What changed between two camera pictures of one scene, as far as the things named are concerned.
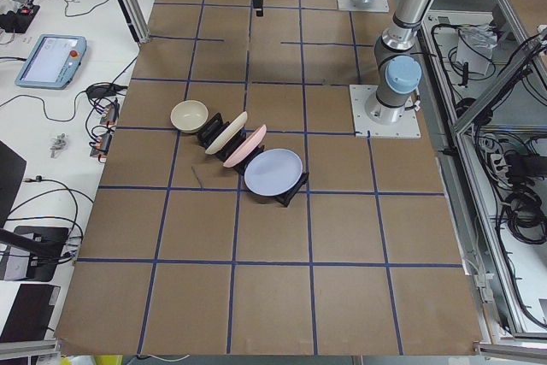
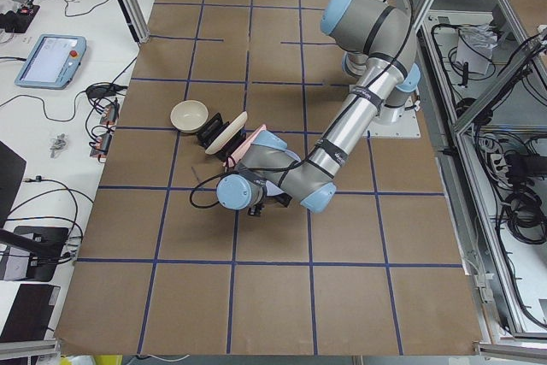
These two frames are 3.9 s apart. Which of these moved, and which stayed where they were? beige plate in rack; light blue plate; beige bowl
Moved: light blue plate
Stayed: beige plate in rack; beige bowl
